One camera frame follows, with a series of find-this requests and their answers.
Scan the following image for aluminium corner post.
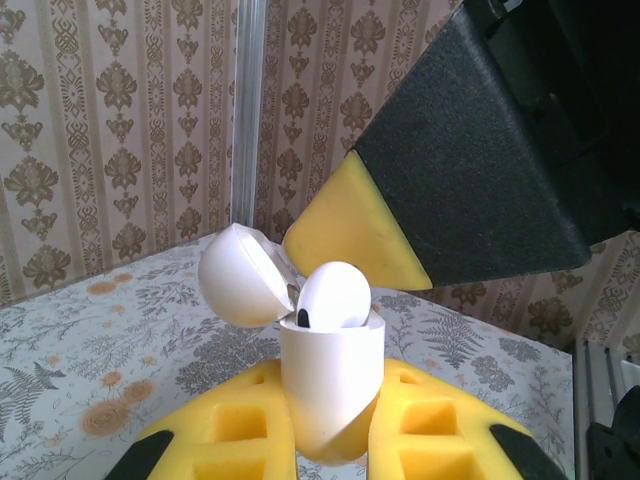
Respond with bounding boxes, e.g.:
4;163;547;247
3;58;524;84
233;0;266;241

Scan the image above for white wireless earbud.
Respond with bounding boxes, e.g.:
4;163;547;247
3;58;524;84
295;259;372;332

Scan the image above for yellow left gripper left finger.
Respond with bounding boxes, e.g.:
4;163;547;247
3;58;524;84
107;357;301;480

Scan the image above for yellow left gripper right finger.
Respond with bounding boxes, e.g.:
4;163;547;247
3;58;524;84
367;357;569;480

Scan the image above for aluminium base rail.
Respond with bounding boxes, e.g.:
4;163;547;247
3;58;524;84
571;335;640;480

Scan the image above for white earbud charging case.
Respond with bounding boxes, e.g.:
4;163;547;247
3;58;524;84
197;223;387;467

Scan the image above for floral patterned table cover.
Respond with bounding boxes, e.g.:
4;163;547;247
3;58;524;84
0;234;576;480

